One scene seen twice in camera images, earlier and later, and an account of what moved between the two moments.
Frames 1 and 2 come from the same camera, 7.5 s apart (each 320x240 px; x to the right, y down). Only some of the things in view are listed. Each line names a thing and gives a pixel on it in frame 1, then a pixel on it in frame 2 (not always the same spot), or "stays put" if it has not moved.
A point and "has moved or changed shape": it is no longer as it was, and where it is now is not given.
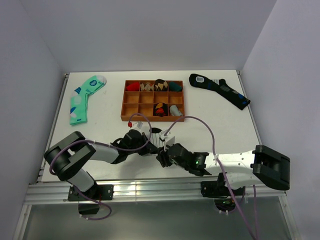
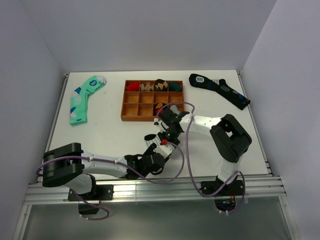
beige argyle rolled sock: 148,86 stays put
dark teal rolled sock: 174,87 stays put
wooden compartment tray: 162,100 stays put
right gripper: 162,156 -> 162,134
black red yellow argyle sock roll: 160,109 stays put
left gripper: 144,141 -> 144,156
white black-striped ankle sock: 155,138 has moved or changed shape
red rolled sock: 133,87 stays put
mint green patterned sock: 78,108 stays put
